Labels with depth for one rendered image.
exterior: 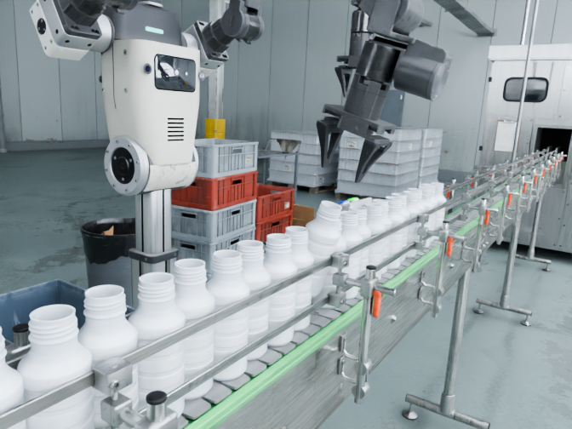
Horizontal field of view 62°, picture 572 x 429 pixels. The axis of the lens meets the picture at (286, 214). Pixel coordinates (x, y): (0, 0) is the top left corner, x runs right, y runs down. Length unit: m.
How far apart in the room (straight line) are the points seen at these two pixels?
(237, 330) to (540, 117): 4.96
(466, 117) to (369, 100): 10.46
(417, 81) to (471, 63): 10.54
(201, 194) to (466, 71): 8.68
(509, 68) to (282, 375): 4.98
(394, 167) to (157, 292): 6.97
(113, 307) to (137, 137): 0.83
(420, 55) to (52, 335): 0.56
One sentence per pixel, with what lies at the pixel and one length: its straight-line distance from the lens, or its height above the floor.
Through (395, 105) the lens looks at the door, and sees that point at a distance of 11.59.
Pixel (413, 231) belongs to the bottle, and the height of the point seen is 1.07.
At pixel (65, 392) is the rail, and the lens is 0.46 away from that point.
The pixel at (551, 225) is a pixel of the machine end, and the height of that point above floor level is 0.36.
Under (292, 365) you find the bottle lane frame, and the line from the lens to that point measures 0.73.
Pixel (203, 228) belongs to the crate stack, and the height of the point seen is 0.54.
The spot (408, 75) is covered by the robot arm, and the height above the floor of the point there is 1.40.
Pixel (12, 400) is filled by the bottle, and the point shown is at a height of 1.11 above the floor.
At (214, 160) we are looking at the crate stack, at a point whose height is 1.01.
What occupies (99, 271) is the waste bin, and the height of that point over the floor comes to 0.42.
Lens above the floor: 1.35
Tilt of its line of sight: 12 degrees down
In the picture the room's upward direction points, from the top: 3 degrees clockwise
